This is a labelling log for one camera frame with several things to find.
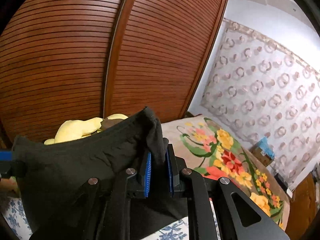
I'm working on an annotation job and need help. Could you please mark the black shorts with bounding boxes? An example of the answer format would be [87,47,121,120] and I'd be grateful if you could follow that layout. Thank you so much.
[11,106,189,240]

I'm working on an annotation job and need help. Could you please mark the colourful floral blanket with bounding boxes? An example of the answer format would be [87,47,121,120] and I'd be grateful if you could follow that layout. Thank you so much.
[162,115,290,229]

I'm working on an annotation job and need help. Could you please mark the blue floral bed sheet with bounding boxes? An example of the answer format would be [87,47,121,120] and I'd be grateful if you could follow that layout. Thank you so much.
[0,195,221,240]

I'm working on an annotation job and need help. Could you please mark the yellow plush toy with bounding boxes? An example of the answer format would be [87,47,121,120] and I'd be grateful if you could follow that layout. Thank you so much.
[44,114,127,145]

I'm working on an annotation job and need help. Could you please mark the pink circle pattern curtain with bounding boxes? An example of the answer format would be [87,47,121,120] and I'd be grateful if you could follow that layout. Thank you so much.
[201,19,319,189]

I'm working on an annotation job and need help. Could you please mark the brown louvered wardrobe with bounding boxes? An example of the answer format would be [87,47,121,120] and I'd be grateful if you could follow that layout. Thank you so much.
[1,0,228,146]

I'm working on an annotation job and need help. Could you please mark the long wooden cabinet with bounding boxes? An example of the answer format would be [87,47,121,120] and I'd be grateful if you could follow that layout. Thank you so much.
[285,173,317,239]

